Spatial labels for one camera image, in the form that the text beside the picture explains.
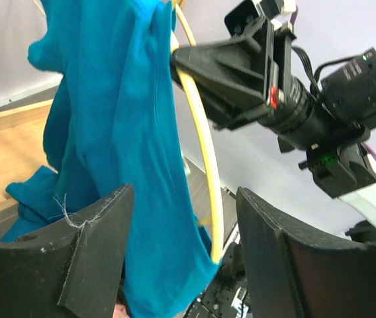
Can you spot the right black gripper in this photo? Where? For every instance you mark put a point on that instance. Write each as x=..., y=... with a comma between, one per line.
x=248, y=77

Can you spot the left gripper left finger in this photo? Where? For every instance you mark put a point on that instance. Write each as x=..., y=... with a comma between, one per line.
x=71, y=268

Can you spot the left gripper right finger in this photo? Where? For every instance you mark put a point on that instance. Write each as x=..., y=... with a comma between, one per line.
x=296, y=270

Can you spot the wooden hanger blue shirt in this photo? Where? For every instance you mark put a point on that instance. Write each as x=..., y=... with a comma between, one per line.
x=216, y=219

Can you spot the blue t shirt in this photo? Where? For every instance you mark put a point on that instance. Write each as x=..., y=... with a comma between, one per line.
x=112, y=122

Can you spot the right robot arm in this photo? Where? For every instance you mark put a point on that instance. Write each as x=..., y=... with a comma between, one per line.
x=341, y=163

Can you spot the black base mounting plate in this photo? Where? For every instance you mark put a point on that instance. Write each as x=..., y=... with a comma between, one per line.
x=227, y=295

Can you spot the wooden clothes rack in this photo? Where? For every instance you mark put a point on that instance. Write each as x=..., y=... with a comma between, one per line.
x=21, y=150

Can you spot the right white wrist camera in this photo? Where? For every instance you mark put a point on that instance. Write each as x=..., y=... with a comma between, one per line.
x=274, y=8

